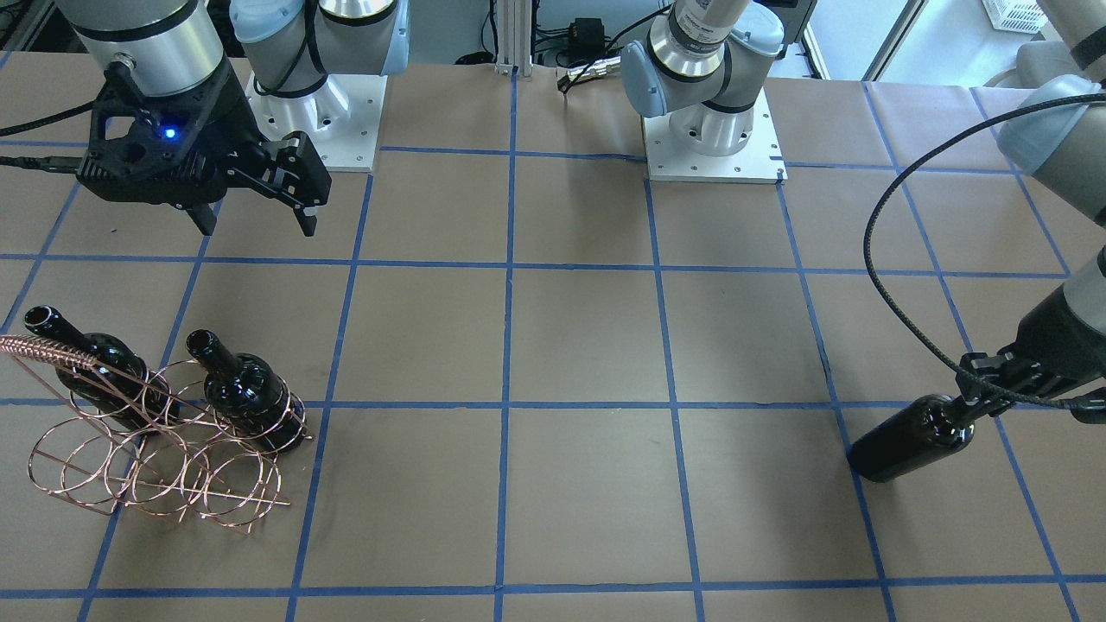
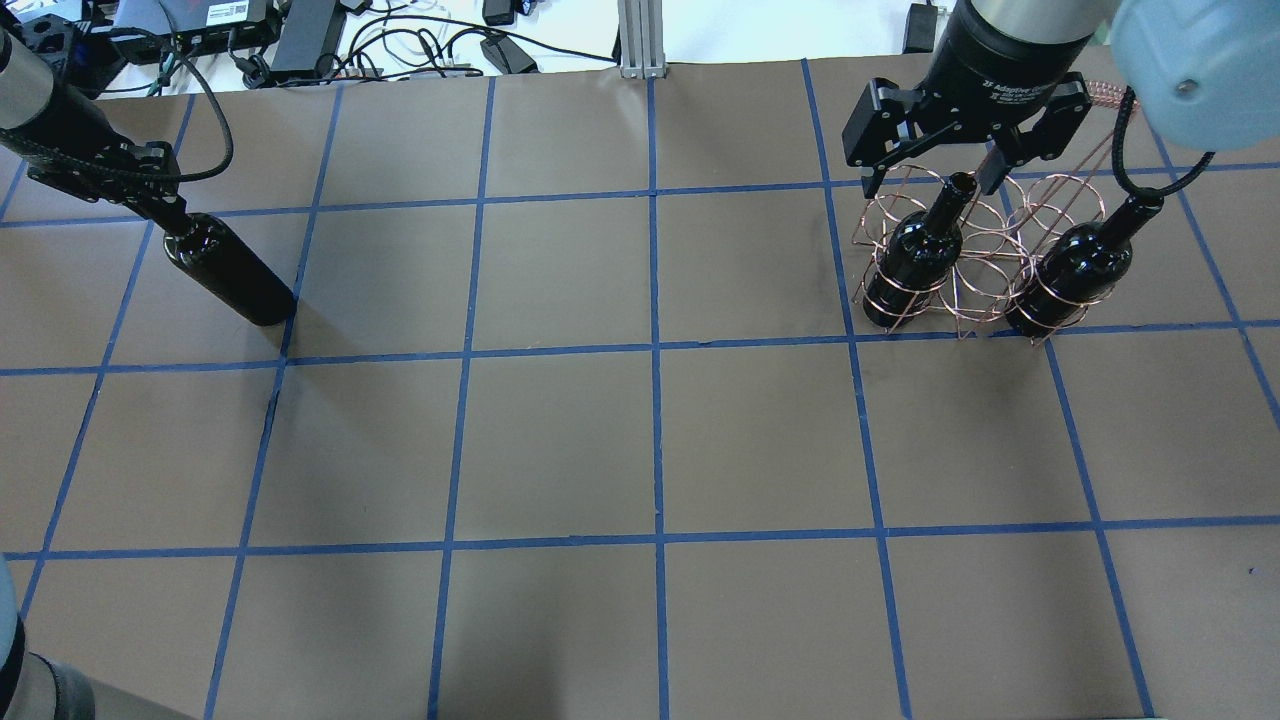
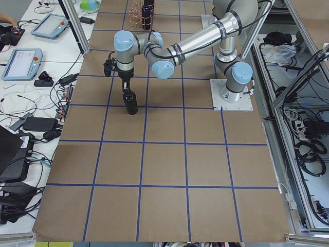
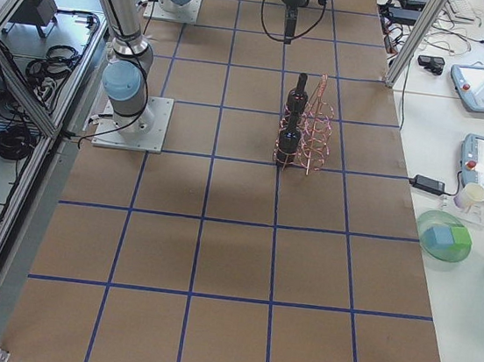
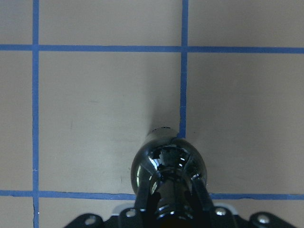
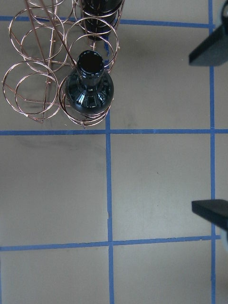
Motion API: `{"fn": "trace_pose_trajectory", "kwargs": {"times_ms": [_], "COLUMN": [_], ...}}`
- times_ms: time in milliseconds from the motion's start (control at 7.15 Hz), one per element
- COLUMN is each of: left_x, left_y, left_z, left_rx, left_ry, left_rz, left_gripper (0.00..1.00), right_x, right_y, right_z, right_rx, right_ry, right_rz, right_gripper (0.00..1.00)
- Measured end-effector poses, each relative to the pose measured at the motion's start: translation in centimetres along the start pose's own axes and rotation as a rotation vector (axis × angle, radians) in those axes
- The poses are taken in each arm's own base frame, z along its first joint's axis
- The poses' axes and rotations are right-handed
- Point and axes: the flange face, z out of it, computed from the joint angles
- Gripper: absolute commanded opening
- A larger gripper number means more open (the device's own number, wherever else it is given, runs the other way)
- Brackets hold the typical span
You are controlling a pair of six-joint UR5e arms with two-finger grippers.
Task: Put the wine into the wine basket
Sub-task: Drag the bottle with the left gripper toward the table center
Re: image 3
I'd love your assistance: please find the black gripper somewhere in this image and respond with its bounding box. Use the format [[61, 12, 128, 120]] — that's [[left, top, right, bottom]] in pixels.
[[117, 68, 134, 93]]

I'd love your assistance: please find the dark glass wine bottle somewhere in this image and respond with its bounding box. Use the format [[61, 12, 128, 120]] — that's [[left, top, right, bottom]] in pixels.
[[122, 88, 138, 115]]

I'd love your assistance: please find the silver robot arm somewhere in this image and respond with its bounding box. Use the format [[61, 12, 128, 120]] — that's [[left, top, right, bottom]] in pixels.
[[108, 1, 258, 85]]

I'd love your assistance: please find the dark wine bottle in basket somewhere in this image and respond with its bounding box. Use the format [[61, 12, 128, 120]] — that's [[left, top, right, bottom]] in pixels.
[[141, 5, 152, 30]]

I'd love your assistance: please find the person hand at desk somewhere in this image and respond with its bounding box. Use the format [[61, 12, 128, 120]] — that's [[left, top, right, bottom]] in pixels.
[[0, 13, 17, 26]]

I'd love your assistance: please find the green plate with blue cube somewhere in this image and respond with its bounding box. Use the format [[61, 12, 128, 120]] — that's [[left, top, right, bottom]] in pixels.
[[79, 0, 100, 13]]

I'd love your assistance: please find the far blue teach pendant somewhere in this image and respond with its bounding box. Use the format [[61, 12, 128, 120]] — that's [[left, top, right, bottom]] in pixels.
[[30, 14, 69, 39]]

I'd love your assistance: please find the blue teach pendant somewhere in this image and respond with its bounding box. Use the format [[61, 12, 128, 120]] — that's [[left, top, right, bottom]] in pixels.
[[2, 48, 43, 81], [30, 14, 69, 39]]

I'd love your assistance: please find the near blue teach pendant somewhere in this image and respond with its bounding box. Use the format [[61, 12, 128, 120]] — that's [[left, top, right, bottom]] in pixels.
[[2, 48, 43, 81]]

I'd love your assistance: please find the black power adapter brick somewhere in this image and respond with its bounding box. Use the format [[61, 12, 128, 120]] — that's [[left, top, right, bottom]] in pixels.
[[23, 117, 58, 132]]

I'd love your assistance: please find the black laptop computer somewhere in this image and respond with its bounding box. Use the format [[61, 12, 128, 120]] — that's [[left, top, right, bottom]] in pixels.
[[1, 127, 34, 183]]

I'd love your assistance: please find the black cloth bundle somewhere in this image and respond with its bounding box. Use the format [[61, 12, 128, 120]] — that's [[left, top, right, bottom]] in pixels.
[[263, 31, 292, 46]]

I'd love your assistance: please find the white crumpled cloth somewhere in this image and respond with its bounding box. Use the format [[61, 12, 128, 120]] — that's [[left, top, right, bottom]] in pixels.
[[264, 44, 297, 66]]

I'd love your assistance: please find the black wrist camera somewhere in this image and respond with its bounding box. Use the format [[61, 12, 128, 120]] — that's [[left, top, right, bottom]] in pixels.
[[103, 58, 116, 77]]

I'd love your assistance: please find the copper wire wine basket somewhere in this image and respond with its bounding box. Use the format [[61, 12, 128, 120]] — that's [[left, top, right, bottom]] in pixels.
[[128, 0, 143, 27]]

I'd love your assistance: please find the aluminium frame post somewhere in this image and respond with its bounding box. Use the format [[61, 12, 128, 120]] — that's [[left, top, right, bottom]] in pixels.
[[59, 0, 90, 55]]

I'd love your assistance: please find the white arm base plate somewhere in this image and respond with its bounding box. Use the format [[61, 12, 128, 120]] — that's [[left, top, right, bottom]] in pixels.
[[210, 79, 253, 112], [201, 14, 218, 29]]

